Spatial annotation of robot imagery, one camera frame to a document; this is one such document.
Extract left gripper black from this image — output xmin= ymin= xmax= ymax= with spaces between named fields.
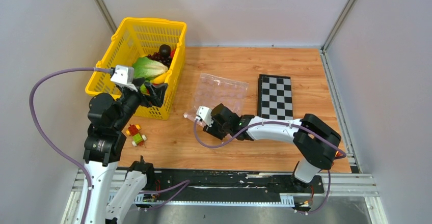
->
xmin=113 ymin=77 xmax=168 ymax=129

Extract clear zip top bag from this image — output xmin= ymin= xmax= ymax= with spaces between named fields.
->
xmin=183 ymin=73 xmax=249 ymax=121

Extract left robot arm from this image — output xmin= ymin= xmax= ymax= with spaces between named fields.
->
xmin=74 ymin=87 xmax=162 ymax=223

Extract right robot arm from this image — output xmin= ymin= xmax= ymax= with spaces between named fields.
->
xmin=194 ymin=104 xmax=346 ymax=192

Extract yellow banana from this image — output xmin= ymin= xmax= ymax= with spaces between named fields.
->
xmin=150 ymin=71 xmax=170 ymax=84

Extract green lettuce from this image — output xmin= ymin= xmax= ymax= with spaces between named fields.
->
xmin=132 ymin=57 xmax=168 ymax=79

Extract dark red grapes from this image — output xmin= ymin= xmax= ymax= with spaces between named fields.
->
xmin=146 ymin=52 xmax=172 ymax=69

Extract dark avocado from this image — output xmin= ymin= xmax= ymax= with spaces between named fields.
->
xmin=159 ymin=44 xmax=172 ymax=58

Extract red strawberry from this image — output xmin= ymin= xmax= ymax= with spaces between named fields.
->
xmin=170 ymin=49 xmax=176 ymax=59

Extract yellow plastic basket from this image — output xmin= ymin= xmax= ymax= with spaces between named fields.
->
xmin=85 ymin=17 xmax=187 ymax=120

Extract red green toy car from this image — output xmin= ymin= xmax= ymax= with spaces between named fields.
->
xmin=126 ymin=124 xmax=147 ymax=147

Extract black white checkerboard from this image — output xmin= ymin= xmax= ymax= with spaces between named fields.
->
xmin=257 ymin=74 xmax=293 ymax=120

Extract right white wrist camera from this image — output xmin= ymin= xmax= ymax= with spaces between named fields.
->
xmin=195 ymin=106 xmax=213 ymax=127

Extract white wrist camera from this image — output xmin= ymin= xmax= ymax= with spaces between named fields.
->
xmin=110 ymin=65 xmax=135 ymax=90
xmin=195 ymin=106 xmax=213 ymax=127

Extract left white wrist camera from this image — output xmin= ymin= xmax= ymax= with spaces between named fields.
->
xmin=110 ymin=65 xmax=135 ymax=90

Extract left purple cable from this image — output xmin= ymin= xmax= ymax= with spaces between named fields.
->
xmin=29 ymin=67 xmax=114 ymax=224

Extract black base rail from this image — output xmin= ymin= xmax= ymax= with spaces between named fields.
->
xmin=143 ymin=169 xmax=325 ymax=203

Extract aluminium frame base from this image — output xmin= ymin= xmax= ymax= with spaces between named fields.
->
xmin=63 ymin=167 xmax=387 ymax=223

